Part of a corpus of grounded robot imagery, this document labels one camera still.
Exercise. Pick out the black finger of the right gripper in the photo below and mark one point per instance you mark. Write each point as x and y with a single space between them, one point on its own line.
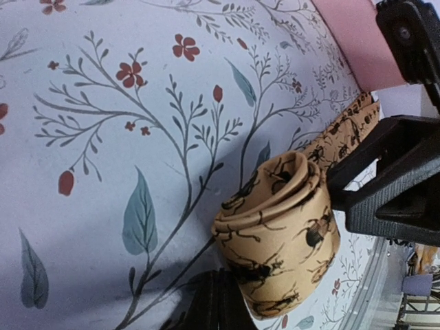
389 185

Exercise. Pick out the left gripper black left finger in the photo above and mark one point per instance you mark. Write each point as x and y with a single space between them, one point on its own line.
203 312

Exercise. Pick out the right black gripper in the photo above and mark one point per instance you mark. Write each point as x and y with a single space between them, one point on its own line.
411 30

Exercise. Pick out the pink divided organizer tray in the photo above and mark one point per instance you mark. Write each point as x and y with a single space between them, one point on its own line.
353 26

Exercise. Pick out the floral table mat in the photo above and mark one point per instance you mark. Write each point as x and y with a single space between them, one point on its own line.
124 127

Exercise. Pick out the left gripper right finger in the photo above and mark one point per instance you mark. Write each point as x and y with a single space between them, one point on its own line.
233 311

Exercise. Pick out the yellow beetle-print tie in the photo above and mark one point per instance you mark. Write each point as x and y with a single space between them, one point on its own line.
278 233

